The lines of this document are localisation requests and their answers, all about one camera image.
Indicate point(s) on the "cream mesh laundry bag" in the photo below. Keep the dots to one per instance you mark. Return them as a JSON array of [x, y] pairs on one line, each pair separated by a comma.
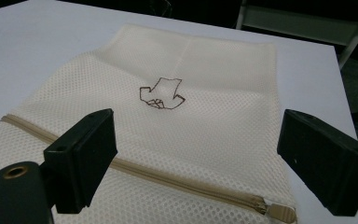
[[167, 149]]

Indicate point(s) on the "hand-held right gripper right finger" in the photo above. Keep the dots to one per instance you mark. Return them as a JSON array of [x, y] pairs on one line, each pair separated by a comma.
[[326, 165]]

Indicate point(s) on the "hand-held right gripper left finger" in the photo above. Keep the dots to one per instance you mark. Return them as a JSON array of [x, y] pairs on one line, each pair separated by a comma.
[[80, 161]]

